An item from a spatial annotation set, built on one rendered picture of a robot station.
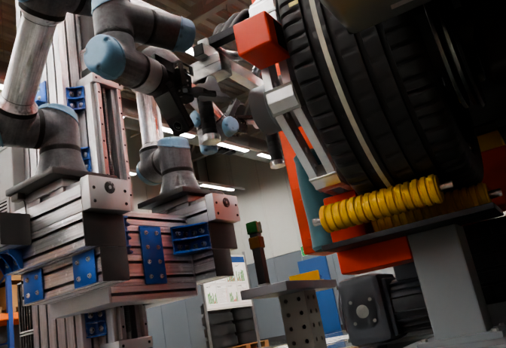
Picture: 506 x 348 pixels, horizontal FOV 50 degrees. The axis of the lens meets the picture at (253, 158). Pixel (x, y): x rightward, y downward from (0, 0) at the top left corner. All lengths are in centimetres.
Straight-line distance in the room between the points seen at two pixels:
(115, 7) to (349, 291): 92
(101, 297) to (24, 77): 63
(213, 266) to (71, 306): 44
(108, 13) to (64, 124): 62
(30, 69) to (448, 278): 113
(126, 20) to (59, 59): 95
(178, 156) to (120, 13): 95
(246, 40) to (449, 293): 63
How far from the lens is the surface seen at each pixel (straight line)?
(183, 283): 179
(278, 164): 155
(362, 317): 150
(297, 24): 106
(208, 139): 126
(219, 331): 1169
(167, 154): 199
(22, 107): 161
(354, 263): 122
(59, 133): 166
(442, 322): 118
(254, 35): 106
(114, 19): 111
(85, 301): 166
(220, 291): 1068
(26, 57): 154
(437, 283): 117
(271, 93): 111
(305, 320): 194
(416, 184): 110
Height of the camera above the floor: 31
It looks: 18 degrees up
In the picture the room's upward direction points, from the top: 11 degrees counter-clockwise
